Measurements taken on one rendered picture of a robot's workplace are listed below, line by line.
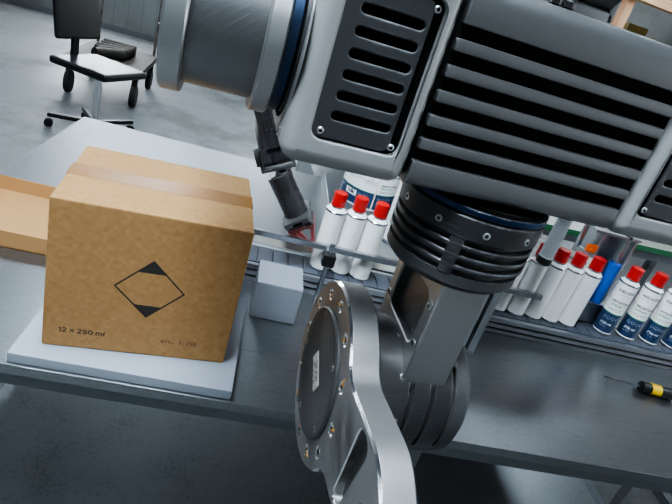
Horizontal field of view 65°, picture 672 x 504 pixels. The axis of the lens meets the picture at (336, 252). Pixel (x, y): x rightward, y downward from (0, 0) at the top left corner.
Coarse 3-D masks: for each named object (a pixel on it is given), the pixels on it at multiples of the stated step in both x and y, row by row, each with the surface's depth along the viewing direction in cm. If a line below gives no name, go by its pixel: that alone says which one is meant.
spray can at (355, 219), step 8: (360, 200) 125; (368, 200) 125; (352, 208) 127; (360, 208) 125; (352, 216) 126; (360, 216) 126; (344, 224) 128; (352, 224) 126; (360, 224) 126; (344, 232) 128; (352, 232) 127; (360, 232) 128; (344, 240) 128; (352, 240) 128; (352, 248) 129; (336, 256) 131; (344, 256) 130; (336, 264) 131; (344, 264) 131; (336, 272) 132; (344, 272) 132
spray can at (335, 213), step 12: (336, 192) 124; (336, 204) 124; (324, 216) 126; (336, 216) 125; (324, 228) 127; (336, 228) 126; (324, 240) 128; (336, 240) 128; (312, 252) 132; (312, 264) 131
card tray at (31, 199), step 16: (0, 176) 130; (0, 192) 130; (16, 192) 132; (32, 192) 133; (48, 192) 133; (0, 208) 124; (16, 208) 126; (32, 208) 128; (48, 208) 130; (0, 224) 118; (16, 224) 120; (32, 224) 122; (0, 240) 111; (16, 240) 111; (32, 240) 111
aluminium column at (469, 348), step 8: (488, 296) 120; (496, 296) 120; (488, 304) 122; (496, 304) 121; (480, 312) 122; (488, 312) 122; (480, 320) 124; (488, 320) 123; (472, 328) 124; (480, 328) 124; (472, 336) 126; (480, 336) 125; (464, 344) 126; (472, 344) 126; (472, 352) 127
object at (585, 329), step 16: (256, 256) 129; (272, 256) 132; (288, 256) 134; (304, 256) 136; (304, 272) 129; (320, 272) 131; (384, 288) 133; (528, 320) 141; (592, 336) 144; (608, 336) 146
